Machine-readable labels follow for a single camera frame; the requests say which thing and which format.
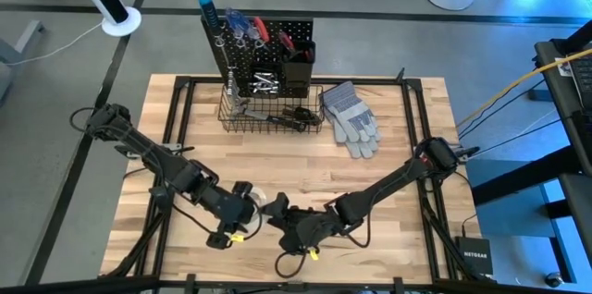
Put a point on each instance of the tall black bin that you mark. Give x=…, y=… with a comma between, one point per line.
x=296, y=77

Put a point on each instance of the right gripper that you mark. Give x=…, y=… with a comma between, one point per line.
x=310, y=229

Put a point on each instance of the black metal pegboard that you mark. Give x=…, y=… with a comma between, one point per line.
x=296, y=28

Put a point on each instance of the grey striped work glove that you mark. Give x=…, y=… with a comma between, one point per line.
x=351, y=113

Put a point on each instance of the white masking tape roll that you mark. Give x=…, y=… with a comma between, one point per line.
x=260, y=194

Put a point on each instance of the short black bin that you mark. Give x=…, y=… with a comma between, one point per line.
x=265, y=95

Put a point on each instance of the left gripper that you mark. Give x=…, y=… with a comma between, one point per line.
x=226, y=213

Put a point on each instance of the black caster wheel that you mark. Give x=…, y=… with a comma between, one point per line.
x=553, y=279

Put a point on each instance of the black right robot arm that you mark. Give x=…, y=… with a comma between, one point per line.
x=393, y=183

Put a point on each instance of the black desk base beam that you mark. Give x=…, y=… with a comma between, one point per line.
x=509, y=183

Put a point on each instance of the chrome socket extension bar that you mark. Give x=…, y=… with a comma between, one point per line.
x=259, y=87
x=273, y=85
x=264, y=76

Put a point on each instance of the grey furniture leg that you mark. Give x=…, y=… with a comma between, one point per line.
x=28, y=35

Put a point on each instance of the black desk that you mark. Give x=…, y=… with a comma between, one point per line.
x=555, y=100

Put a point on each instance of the black connector block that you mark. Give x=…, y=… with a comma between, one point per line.
x=159, y=194

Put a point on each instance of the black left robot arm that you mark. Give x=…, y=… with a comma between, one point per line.
x=152, y=155

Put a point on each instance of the black Netgear network switch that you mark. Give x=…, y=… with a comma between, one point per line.
x=474, y=257

